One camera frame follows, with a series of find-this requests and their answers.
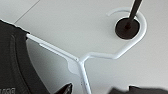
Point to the black wall peg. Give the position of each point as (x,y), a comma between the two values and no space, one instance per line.
(126,28)

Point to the black garment grey print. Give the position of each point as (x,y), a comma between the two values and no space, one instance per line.
(13,60)

